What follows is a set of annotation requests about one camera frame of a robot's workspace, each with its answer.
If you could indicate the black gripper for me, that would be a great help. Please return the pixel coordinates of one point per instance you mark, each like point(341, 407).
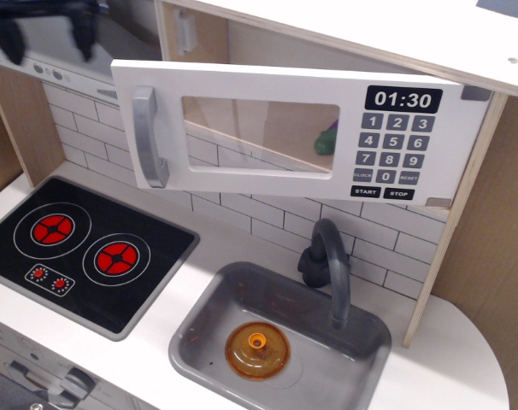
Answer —
point(82, 14)

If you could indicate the grey metal sink basin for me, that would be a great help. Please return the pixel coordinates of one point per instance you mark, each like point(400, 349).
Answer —
point(329, 368)

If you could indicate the green toy vegetable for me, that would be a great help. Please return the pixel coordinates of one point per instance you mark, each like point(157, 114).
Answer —
point(326, 141)

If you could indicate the black toy stovetop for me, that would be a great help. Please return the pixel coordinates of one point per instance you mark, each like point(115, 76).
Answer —
point(89, 258)

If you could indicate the orange transparent pot lid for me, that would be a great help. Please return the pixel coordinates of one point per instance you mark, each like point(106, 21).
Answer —
point(257, 351)

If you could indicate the grey oven door handle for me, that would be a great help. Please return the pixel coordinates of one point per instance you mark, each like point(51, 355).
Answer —
point(65, 393)

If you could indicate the grey toy faucet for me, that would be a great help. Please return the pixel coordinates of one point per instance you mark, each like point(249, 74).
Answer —
point(325, 262)

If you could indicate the white toy microwave door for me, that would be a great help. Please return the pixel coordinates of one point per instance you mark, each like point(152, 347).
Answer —
point(251, 130)

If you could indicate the wooden side panel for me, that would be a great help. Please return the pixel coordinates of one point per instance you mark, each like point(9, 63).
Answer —
point(469, 176)

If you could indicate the white wooden top shelf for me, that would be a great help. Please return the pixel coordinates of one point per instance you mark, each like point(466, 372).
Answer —
point(465, 41)

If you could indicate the grey range hood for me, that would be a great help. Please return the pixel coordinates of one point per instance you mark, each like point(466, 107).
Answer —
point(127, 31)

